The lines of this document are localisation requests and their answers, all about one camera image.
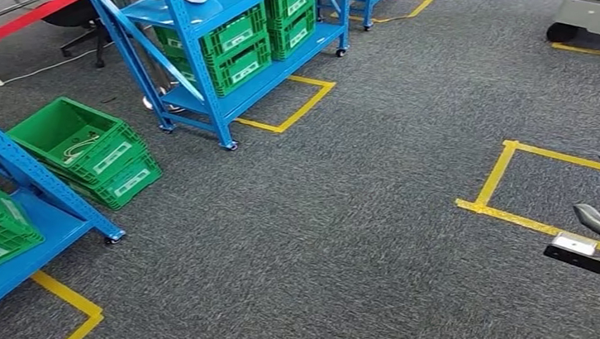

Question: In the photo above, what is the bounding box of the yellow floor tape marking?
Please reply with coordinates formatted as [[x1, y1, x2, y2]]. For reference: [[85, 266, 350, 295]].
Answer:
[[450, 131, 600, 274], [231, 70, 340, 138]]

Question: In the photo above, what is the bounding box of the chrome belt stanchion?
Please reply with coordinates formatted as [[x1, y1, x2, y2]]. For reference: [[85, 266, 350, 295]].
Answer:
[[112, 0, 186, 119]]

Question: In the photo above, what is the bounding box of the open green plastic crate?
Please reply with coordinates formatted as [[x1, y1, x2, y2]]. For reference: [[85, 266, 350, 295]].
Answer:
[[3, 89, 150, 193]]

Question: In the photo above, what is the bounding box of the black office chair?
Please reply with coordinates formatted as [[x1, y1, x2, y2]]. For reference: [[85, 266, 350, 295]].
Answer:
[[39, 0, 140, 74]]

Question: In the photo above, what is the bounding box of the thin red barrier belt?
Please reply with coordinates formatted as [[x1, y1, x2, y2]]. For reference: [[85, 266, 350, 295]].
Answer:
[[0, 0, 94, 63]]

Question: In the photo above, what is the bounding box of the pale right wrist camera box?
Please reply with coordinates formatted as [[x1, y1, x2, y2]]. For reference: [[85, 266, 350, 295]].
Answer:
[[550, 228, 600, 260]]

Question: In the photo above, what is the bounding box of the white cable bundle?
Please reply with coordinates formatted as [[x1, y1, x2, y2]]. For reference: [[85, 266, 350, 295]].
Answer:
[[60, 131, 105, 163]]

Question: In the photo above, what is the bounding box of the white floor cable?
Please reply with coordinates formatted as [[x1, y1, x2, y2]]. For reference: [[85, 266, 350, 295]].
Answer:
[[0, 40, 121, 102]]

